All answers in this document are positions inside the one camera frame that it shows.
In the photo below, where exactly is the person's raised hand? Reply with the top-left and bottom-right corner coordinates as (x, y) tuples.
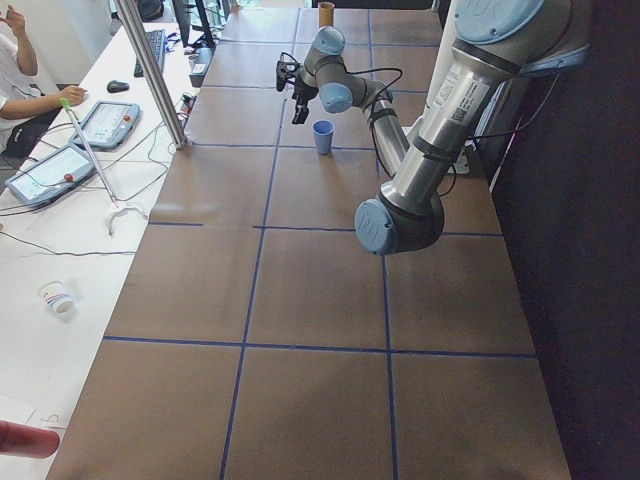
(1, 5), (26, 38)

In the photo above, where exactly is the black computer mouse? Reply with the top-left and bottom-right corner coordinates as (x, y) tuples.
(106, 80), (129, 94)

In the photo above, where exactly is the near teach pendant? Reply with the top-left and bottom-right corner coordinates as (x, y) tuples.
(5, 145), (96, 206)

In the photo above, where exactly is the far teach pendant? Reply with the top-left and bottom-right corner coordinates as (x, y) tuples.
(80, 101), (141, 151)

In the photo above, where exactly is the pink finger at lens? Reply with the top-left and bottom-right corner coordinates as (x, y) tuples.
(0, 420), (60, 459)

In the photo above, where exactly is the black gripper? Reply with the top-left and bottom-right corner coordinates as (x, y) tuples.
(292, 69), (317, 124)

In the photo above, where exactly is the paper cup on side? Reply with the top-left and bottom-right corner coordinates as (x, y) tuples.
(38, 281), (74, 314)

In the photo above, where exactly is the black monitor stand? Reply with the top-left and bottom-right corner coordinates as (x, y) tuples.
(172, 0), (221, 50)

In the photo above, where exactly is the person's right hand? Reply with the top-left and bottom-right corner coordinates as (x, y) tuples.
(59, 85), (87, 106)

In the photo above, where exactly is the blue ribbed cup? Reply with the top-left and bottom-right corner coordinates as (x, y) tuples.
(312, 120), (334, 155)

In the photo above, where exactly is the bamboo cup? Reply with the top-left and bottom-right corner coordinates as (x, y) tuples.
(317, 1), (335, 28)

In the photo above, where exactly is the white reacher grabber tool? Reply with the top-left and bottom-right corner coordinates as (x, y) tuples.
(59, 97), (148, 236)

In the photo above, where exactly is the person's forearm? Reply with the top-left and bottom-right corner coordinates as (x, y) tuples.
(1, 92), (63, 120)

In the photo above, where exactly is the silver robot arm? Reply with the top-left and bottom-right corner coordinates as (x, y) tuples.
(276, 1), (594, 255)

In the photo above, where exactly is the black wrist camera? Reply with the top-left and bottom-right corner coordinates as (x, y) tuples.
(276, 59), (300, 92)

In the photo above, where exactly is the black keyboard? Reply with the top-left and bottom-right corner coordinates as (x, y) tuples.
(133, 29), (166, 78)

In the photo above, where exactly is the teach pendant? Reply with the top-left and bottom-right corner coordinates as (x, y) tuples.
(80, 101), (141, 151)
(5, 145), (96, 206)

